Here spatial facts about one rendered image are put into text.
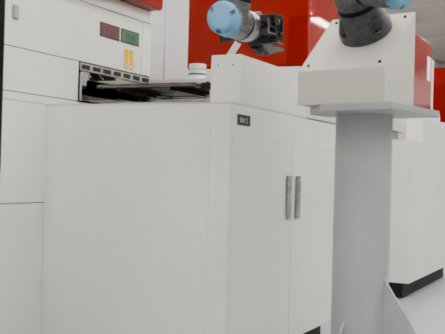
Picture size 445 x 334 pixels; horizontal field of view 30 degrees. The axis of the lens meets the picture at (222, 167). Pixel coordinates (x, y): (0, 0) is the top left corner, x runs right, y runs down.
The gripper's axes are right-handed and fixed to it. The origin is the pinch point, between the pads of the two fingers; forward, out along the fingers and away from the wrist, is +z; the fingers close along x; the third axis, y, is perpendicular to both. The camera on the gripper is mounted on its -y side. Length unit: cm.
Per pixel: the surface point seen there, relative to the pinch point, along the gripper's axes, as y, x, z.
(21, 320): -79, -78, -4
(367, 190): 19, -41, 22
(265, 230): -15, -54, 31
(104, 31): -75, 12, 40
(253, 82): -14.0, -9.6, 22.3
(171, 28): -216, 63, 354
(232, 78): -16.5, -9.0, 13.2
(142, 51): -75, 8, 65
